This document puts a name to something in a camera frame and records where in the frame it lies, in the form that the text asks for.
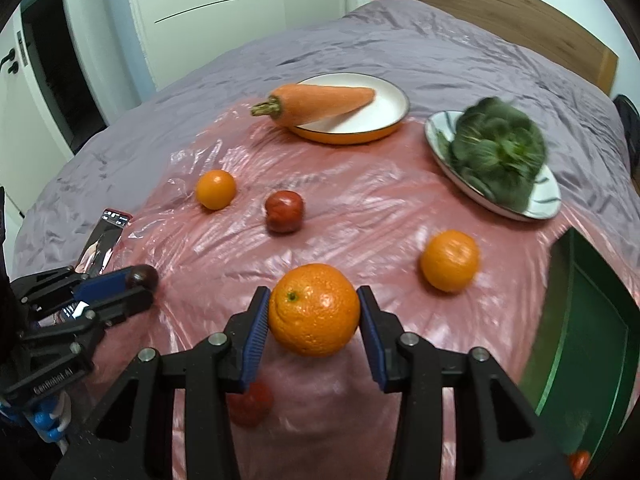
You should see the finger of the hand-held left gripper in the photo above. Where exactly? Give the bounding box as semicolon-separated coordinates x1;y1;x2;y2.
10;266;132;311
20;286;155;361

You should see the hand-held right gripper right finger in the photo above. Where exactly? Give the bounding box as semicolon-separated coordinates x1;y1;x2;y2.
356;285;576;480

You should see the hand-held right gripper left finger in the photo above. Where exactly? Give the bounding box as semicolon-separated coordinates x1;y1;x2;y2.
50;286;273;480

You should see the dark plum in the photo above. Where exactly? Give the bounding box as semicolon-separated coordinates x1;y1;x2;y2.
125;264;160;291

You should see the red apple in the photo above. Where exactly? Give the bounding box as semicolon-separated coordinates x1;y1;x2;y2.
264;190;305;234
567;450;592;480
227;381;275;428

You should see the large orange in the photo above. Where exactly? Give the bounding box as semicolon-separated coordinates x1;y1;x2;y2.
268;263;362;358

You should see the green tray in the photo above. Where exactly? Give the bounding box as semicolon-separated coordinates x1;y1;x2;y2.
517;227;640;480

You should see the smartphone in red case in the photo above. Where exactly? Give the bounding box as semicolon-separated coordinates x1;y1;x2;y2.
52;207;133;323

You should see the pink plastic sheet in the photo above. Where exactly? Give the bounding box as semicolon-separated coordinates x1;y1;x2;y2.
90;105;571;480

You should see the small orange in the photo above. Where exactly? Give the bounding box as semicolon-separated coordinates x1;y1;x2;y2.
195;169;237;211

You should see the white door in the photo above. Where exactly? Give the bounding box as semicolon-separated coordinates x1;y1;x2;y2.
0;25;76;221

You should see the white patterned plate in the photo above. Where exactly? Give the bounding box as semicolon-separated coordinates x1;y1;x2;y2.
425;111;561;221

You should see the green leafy vegetable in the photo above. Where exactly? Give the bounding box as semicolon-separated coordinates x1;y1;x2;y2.
447;97;547;209

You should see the orange rimmed plate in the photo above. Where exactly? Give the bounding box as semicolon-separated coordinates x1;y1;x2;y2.
287;74;411;146

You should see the carrot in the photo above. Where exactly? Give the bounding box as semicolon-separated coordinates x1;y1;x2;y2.
250;85;376;127

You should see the white wardrobe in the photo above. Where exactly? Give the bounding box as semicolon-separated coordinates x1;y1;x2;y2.
62;0;381;93

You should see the black backpack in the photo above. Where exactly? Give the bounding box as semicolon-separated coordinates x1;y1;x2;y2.
612;94;640;181

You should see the wooden headboard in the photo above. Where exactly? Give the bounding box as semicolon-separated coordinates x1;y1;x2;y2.
375;0;618;96

